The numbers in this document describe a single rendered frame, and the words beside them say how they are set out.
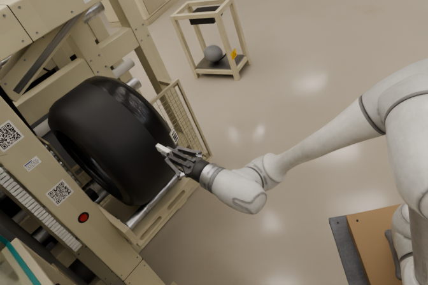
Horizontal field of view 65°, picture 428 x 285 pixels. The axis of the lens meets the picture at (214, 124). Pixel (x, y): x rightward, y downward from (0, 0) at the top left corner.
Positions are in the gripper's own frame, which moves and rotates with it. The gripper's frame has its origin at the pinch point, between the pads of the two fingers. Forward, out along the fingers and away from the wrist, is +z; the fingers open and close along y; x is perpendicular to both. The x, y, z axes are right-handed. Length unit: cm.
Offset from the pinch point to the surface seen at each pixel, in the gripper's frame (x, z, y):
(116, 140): -8.2, 11.5, 9.2
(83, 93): -17.5, 33.5, 3.5
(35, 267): -5, -2, 52
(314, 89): 129, 36, -188
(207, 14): 65, 143, -177
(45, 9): -41, 57, -9
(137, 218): 33.6, 13.0, 18.4
